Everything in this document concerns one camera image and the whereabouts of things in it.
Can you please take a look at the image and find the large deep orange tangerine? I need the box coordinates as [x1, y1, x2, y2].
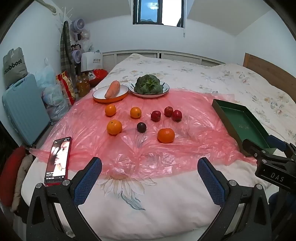
[157, 128, 175, 143]

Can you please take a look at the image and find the light blue plastic bag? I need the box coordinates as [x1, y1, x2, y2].
[35, 60, 57, 88]

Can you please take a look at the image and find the crumpled clear plastic bag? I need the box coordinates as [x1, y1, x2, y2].
[80, 29, 93, 52]

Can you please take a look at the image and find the red plastic bag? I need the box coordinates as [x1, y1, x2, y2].
[89, 69, 109, 87]

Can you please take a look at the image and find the striped-rim white plate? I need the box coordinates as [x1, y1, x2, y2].
[129, 82, 169, 98]

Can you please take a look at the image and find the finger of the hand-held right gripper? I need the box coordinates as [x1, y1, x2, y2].
[242, 138, 273, 161]
[268, 135, 296, 160]

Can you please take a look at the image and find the light blue suitcase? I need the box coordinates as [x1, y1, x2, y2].
[2, 74, 51, 146]

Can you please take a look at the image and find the green leafy vegetable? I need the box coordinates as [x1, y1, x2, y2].
[134, 74, 164, 95]

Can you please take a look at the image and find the purple fan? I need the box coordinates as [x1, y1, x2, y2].
[70, 19, 85, 33]

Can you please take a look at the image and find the white cardboard box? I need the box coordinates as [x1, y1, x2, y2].
[80, 51, 103, 72]

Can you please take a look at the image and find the white louvered cabinet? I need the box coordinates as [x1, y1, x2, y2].
[102, 50, 226, 72]

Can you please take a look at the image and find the plaid scarf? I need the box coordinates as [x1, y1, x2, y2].
[60, 20, 73, 72]

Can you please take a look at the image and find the white coat rack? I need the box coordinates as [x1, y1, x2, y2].
[57, 7, 73, 30]

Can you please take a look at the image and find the small orange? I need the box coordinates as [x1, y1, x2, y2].
[105, 104, 117, 117]
[130, 107, 142, 119]

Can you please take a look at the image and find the orange-rimmed white plate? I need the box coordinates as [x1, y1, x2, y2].
[93, 85, 129, 104]

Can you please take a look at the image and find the grey shopping bag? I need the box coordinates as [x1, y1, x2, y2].
[3, 47, 28, 90]

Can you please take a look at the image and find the red cloth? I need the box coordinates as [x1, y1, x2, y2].
[0, 146, 27, 207]

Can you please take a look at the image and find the pink plastic sheet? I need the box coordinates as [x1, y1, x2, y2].
[29, 87, 257, 179]

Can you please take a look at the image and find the beige cloth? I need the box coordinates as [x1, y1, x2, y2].
[10, 154, 34, 212]

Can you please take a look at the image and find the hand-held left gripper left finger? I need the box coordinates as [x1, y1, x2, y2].
[26, 157, 102, 241]

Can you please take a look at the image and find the large orange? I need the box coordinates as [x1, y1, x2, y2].
[107, 119, 123, 136]

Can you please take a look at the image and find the white fan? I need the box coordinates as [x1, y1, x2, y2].
[71, 50, 82, 64]

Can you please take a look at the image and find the green tray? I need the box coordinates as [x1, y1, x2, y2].
[212, 99, 277, 158]

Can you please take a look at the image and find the wooden headboard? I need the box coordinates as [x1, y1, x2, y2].
[243, 53, 296, 93]

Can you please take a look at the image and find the window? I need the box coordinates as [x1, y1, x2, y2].
[132, 0, 185, 28]

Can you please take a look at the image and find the cooking oil bottle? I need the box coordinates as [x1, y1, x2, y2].
[76, 74, 90, 97]

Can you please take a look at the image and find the red smartphone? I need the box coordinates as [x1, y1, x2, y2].
[44, 137, 73, 186]

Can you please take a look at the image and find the carrot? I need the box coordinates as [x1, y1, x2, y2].
[105, 80, 121, 99]

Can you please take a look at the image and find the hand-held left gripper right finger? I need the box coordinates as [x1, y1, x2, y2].
[197, 157, 273, 241]

